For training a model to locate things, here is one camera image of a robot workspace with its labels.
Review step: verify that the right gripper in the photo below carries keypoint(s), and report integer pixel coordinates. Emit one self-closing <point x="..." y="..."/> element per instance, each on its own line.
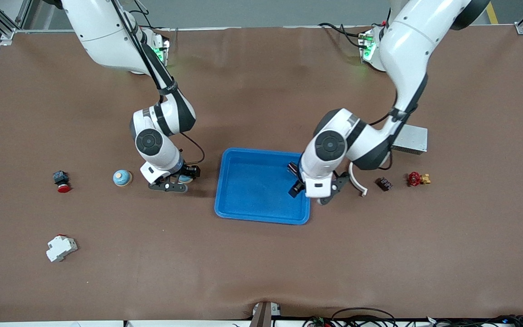
<point x="190" y="171"/>

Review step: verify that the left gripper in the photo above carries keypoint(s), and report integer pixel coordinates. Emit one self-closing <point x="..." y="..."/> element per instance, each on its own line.
<point x="296" y="178"/>

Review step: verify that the blue desk bell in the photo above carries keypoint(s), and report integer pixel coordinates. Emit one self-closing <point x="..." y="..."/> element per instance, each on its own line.
<point x="122" y="178"/>
<point x="185" y="180"/>

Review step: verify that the small black electronic component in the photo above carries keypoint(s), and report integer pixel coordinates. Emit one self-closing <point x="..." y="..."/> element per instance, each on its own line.
<point x="384" y="184"/>

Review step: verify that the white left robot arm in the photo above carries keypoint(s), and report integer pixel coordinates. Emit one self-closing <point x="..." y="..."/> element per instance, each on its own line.
<point x="331" y="145"/>

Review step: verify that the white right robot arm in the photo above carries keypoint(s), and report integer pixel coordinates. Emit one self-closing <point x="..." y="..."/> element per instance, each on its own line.
<point x="149" y="141"/>

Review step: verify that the blue plastic tray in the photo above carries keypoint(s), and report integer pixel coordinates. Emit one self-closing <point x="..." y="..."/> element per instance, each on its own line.
<point x="252" y="190"/>

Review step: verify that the white curved plastic arc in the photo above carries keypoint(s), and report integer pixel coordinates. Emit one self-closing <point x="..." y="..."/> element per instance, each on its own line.
<point x="355" y="185"/>

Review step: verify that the grey metal box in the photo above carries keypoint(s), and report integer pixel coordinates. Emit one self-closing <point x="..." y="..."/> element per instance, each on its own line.
<point x="413" y="141"/>

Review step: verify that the brown table cover sheet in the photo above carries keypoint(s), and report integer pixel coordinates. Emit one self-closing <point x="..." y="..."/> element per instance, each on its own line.
<point x="261" y="263"/>

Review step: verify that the red mushroom push button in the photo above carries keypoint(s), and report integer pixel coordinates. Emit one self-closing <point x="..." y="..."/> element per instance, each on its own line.
<point x="61" y="180"/>

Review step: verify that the white circuit breaker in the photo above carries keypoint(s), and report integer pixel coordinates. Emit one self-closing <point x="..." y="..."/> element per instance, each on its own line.
<point x="61" y="249"/>

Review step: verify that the silver base connector box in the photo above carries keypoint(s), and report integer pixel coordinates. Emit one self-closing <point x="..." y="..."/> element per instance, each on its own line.
<point x="367" y="45"/>
<point x="159" y="50"/>

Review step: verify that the grey table edge mount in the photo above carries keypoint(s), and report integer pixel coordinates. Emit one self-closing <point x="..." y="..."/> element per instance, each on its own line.
<point x="263" y="314"/>

